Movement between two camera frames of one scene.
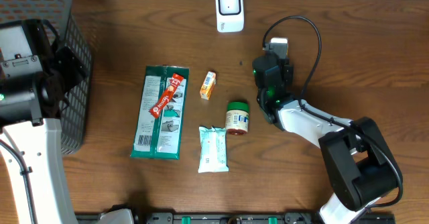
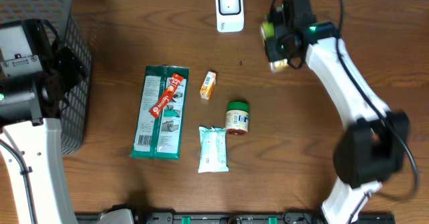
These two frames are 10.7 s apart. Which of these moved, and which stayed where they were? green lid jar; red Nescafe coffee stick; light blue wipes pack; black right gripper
Moved: black right gripper
Stayed: red Nescafe coffee stick; green lid jar; light blue wipes pack
